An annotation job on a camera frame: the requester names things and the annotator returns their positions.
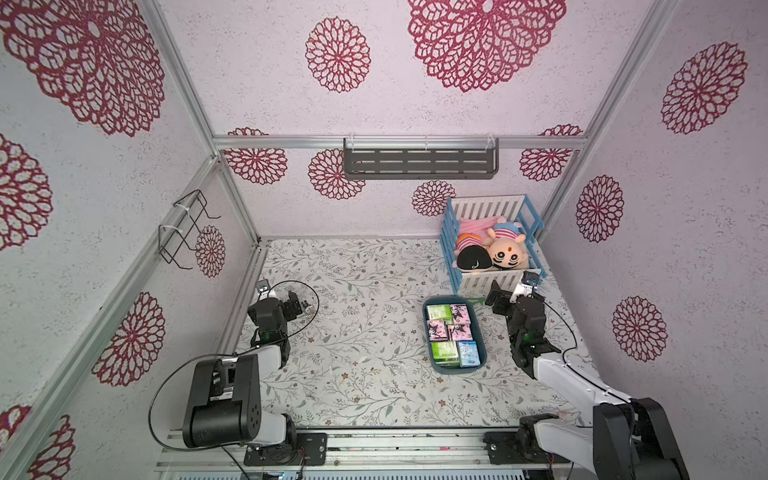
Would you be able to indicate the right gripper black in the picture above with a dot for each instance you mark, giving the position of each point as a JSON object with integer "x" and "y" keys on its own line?
{"x": 504, "y": 301}

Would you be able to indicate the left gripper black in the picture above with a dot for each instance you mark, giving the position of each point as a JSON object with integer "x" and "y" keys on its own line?
{"x": 290, "y": 307}

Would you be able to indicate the blue tissue pack bottom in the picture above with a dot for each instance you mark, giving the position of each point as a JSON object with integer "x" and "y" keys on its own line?
{"x": 468, "y": 354}

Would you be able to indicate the green tissue pack top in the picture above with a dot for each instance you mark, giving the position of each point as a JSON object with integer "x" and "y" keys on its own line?
{"x": 439, "y": 312}

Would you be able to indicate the green tissue pack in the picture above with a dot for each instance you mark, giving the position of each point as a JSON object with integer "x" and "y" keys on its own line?
{"x": 453, "y": 363}
{"x": 439, "y": 312}
{"x": 444, "y": 351}

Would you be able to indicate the pink kuromi pack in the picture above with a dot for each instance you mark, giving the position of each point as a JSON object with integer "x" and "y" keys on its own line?
{"x": 437, "y": 331}
{"x": 460, "y": 314}

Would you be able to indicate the pink tissue pack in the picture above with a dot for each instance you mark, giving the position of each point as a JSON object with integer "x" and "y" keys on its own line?
{"x": 459, "y": 332}

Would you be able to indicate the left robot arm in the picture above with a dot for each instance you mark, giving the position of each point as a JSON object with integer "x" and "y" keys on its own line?
{"x": 225, "y": 402}

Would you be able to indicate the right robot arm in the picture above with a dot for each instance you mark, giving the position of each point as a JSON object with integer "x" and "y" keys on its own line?
{"x": 618, "y": 436}

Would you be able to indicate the teal storage box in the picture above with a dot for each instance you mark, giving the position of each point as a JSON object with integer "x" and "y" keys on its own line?
{"x": 476, "y": 331}

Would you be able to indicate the pink plush doll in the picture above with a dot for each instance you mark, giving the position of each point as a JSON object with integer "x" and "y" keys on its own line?
{"x": 471, "y": 246}

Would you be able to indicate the blue white toy crib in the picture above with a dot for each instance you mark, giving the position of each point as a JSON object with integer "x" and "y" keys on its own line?
{"x": 515, "y": 208}

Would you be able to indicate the rabbit figure keychain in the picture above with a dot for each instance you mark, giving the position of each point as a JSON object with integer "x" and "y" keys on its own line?
{"x": 306, "y": 308}

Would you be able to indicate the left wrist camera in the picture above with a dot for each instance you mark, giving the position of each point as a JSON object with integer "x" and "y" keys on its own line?
{"x": 262, "y": 289}

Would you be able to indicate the black wire wall rack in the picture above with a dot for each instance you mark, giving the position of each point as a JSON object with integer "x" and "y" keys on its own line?
{"x": 173, "y": 237}

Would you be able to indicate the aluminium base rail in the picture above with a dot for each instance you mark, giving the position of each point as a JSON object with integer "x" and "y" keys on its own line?
{"x": 359, "y": 449}

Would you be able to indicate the grey wall shelf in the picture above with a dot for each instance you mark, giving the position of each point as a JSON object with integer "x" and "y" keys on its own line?
{"x": 422, "y": 163}

